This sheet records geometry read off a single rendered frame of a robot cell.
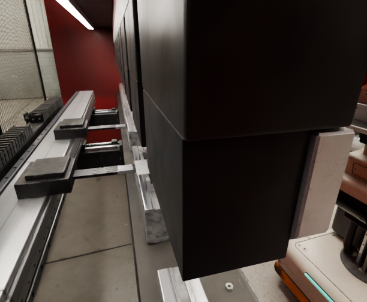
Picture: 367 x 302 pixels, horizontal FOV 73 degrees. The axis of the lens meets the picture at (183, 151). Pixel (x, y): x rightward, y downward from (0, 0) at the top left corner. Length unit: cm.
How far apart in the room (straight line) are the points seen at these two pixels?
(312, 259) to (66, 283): 139
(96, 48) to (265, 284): 242
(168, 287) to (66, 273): 148
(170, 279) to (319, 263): 120
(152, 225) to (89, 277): 124
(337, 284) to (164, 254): 105
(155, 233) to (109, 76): 230
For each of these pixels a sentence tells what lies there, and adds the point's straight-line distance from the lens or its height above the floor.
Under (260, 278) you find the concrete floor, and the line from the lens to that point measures 175.
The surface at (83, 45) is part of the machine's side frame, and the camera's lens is 275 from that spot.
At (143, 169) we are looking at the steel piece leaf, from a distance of 65.
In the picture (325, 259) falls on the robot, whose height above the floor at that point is 28.
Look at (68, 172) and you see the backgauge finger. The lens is 64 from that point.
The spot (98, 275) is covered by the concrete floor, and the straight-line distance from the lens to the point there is 178.
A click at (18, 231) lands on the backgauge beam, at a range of 55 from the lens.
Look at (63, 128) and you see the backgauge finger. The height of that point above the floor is 102.
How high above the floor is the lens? 129
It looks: 22 degrees down
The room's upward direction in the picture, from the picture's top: straight up
